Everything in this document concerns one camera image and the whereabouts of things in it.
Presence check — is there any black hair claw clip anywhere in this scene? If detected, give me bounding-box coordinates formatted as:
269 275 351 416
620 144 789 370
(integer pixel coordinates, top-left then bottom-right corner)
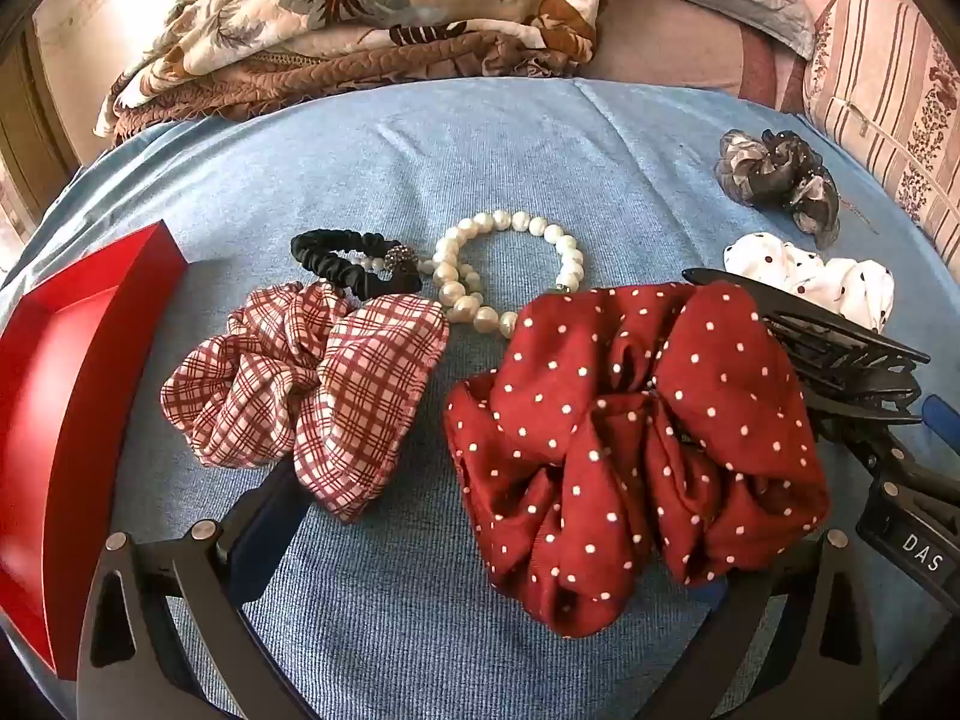
681 268 932 428

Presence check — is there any floral leaf quilt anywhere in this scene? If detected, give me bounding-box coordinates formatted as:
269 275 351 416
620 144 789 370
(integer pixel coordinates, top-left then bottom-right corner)
94 0 617 140

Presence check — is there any red white plaid scrunchie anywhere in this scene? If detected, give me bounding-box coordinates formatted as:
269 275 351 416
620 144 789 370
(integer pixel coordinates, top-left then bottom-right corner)
160 281 451 524

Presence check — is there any brown wooden furniture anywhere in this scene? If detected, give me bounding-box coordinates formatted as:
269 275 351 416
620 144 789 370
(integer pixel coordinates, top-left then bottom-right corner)
0 19 80 200

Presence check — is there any white dark-dotted scrunchie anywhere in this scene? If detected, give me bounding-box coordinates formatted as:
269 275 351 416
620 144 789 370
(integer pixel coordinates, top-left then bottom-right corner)
723 232 896 335

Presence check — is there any pink striped pillow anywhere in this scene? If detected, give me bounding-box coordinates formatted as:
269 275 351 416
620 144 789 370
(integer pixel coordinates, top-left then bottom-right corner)
802 0 960 278

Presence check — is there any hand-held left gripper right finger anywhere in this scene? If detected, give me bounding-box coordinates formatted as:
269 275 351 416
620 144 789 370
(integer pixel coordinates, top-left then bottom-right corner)
651 529 883 720

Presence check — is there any blue cloth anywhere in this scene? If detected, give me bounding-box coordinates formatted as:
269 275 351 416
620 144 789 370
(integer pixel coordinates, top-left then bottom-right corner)
0 75 960 720

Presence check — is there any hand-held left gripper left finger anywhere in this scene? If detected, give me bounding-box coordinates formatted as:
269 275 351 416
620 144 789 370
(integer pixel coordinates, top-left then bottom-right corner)
75 457 323 720

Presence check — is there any red white-dotted scrunchie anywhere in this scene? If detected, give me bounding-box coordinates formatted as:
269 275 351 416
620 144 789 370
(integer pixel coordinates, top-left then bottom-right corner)
444 281 832 635

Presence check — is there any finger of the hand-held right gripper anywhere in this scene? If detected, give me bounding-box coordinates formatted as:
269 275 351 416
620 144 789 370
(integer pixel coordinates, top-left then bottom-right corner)
814 412 920 502
919 392 960 442

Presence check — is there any grey sheer scrunchie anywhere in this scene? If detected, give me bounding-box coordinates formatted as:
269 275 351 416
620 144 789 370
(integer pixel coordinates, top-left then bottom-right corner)
712 127 841 251

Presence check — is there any black hair tie with bead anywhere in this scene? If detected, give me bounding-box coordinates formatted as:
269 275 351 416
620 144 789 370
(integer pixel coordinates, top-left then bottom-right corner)
291 227 425 299

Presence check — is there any pink bedsheet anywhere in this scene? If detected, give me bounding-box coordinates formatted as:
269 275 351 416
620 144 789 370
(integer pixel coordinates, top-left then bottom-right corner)
577 0 863 117

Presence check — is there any white pearl bracelet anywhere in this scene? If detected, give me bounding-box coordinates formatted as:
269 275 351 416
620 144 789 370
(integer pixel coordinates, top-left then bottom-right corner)
418 259 520 335
433 212 586 293

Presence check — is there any red box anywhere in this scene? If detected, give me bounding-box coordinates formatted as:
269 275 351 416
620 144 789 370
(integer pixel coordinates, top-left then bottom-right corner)
0 221 188 682

